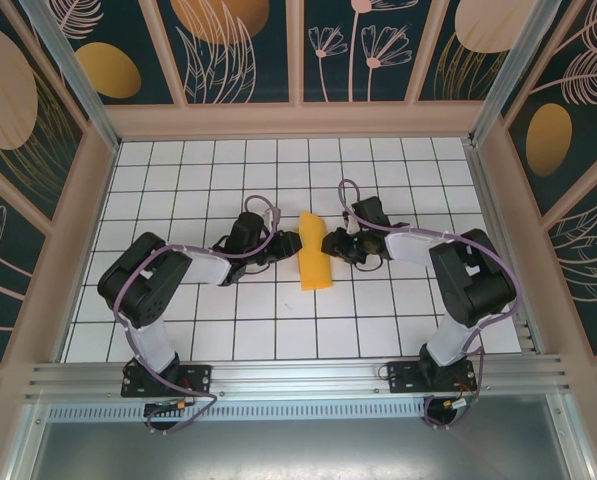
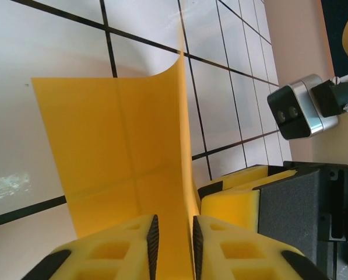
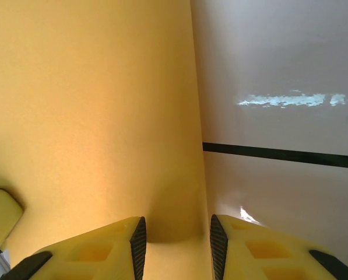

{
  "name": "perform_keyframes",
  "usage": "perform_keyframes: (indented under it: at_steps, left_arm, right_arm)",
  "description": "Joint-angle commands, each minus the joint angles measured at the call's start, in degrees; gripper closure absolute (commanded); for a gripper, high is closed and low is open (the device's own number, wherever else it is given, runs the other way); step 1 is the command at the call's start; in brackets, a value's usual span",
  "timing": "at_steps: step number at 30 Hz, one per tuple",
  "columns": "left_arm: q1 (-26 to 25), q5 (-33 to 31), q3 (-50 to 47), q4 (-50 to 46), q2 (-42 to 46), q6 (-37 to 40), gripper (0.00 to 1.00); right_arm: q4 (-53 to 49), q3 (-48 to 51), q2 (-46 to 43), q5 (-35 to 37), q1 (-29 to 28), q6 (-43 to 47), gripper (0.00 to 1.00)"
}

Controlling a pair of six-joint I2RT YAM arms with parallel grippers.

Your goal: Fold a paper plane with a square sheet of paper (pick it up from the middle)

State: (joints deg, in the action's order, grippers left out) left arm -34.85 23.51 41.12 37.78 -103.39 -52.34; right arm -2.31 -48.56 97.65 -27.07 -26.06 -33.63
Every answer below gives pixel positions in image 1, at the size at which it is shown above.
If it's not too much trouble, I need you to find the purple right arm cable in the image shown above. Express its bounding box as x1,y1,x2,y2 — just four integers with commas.
336,178,523,432

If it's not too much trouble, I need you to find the aluminium side rail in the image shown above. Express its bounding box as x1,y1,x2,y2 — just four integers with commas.
465,142,542,354

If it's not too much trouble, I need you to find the grey metal sheet panel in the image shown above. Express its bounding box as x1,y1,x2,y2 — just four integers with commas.
7,394,594,480

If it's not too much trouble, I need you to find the thin black cable loop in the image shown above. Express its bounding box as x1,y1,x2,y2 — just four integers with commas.
241,258,275,276
351,253,385,272

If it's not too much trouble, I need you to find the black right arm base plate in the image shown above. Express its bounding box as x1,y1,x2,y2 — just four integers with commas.
386,359,478,396

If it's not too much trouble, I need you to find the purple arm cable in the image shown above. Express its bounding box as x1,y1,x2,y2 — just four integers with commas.
336,178,523,432
111,194,284,435

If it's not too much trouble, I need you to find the aluminium corner post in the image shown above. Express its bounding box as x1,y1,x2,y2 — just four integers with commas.
467,0,564,146
17,0,122,154

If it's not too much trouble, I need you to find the long aluminium mounting rail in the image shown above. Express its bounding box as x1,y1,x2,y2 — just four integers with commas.
25,353,572,401

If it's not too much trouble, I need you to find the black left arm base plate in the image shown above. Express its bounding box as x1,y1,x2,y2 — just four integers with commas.
120,363,214,399

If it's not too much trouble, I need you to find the perforated metal strip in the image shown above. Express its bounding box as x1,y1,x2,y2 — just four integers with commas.
47,403,549,421

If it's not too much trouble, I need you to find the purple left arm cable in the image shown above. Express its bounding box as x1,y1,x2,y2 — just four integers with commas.
111,194,284,435

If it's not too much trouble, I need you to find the yellow paper sheet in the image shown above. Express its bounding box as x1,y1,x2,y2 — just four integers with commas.
296,210,334,292

